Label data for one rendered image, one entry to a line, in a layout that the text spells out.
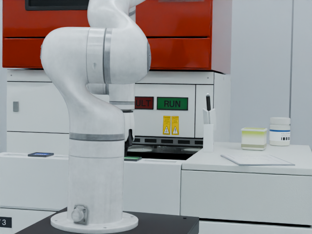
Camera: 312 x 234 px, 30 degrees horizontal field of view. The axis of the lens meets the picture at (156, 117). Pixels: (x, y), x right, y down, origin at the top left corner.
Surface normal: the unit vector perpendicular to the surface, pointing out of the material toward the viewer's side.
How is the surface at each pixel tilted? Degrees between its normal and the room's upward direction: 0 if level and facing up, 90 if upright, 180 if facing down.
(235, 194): 90
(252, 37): 90
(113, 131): 89
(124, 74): 131
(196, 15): 90
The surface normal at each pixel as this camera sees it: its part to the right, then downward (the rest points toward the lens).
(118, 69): -0.03, 0.56
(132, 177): -0.22, 0.05
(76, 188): -0.55, 0.02
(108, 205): 0.56, 0.06
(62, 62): 0.07, 0.09
